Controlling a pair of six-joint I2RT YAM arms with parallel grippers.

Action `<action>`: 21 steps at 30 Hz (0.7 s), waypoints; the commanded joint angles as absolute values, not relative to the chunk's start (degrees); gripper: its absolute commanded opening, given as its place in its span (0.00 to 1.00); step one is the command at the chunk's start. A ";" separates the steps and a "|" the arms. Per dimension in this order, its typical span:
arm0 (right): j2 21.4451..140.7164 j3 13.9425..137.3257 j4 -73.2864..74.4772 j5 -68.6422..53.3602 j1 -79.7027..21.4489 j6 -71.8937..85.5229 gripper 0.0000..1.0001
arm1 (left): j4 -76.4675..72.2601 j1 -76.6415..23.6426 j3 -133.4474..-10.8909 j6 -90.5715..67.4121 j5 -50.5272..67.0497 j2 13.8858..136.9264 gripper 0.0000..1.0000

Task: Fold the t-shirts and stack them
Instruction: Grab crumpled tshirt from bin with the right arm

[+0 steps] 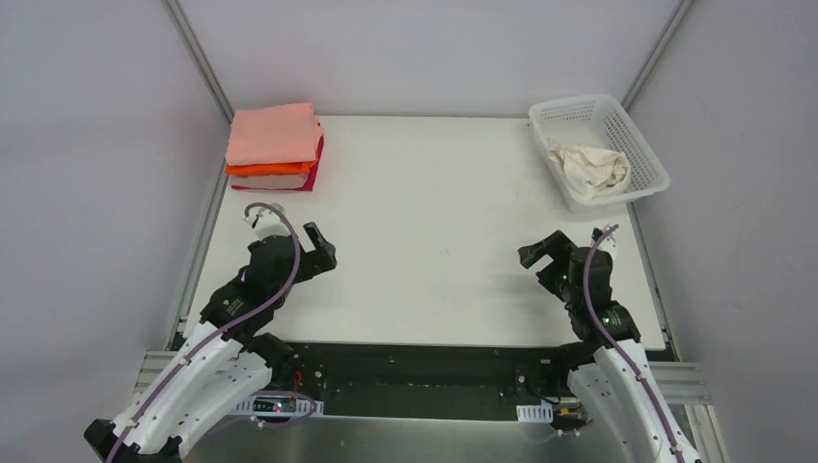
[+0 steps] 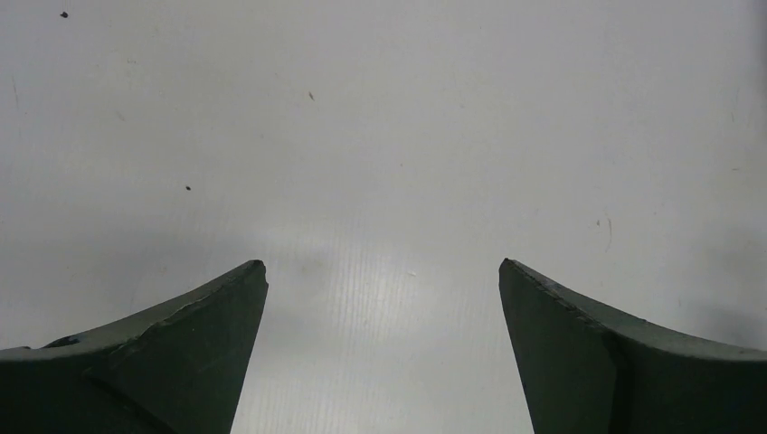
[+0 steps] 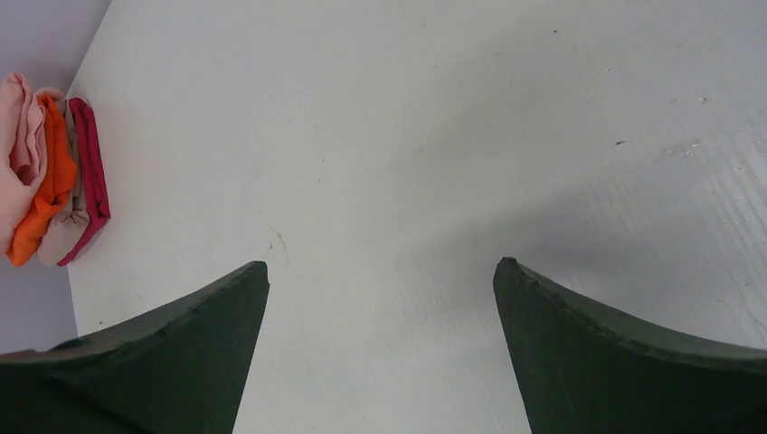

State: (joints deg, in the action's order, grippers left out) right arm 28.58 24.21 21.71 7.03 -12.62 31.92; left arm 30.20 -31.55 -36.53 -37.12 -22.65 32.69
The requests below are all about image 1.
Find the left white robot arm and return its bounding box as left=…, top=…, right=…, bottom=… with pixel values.
left=83, top=220, right=337, bottom=462

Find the white plastic basket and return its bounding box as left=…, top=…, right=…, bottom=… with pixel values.
left=529, top=94, right=670, bottom=212

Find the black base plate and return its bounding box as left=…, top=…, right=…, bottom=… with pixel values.
left=262, top=341, right=583, bottom=422

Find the white t shirt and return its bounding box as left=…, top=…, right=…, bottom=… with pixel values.
left=546, top=137, right=632, bottom=200

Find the right white cable duct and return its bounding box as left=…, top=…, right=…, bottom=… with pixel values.
left=516, top=401, right=554, bottom=423

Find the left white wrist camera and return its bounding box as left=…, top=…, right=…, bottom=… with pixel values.
left=244, top=203, right=290, bottom=240

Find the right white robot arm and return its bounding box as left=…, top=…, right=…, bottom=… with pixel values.
left=517, top=225, right=701, bottom=462

